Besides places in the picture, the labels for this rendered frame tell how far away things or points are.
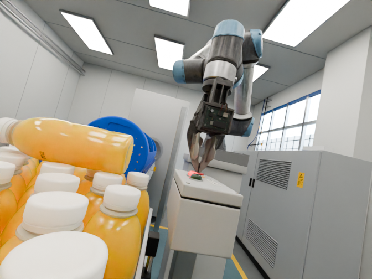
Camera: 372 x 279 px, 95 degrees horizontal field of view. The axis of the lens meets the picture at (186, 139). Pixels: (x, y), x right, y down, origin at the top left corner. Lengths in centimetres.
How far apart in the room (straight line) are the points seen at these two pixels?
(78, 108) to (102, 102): 77
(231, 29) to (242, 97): 53
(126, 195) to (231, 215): 17
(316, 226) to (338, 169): 53
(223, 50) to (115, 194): 36
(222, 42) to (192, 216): 37
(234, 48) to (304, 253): 180
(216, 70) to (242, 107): 57
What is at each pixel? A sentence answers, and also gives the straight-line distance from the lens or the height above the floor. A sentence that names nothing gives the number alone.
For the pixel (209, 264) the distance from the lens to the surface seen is 107.
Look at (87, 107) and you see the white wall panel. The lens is 655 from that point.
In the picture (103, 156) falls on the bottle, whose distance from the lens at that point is 28.
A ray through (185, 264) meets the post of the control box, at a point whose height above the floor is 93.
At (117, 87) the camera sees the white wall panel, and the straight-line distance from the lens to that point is 643.
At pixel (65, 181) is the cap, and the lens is 22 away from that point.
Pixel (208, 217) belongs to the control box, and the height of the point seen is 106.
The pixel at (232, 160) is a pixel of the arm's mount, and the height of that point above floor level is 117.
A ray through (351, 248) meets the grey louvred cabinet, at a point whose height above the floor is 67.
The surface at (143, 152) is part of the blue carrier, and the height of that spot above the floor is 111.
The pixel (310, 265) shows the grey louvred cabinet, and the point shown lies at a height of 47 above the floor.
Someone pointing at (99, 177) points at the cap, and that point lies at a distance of 27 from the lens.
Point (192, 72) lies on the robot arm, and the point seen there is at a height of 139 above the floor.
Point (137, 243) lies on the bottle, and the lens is 22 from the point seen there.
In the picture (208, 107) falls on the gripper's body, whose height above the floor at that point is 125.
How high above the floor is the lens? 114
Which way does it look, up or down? 5 degrees up
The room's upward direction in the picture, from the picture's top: 13 degrees clockwise
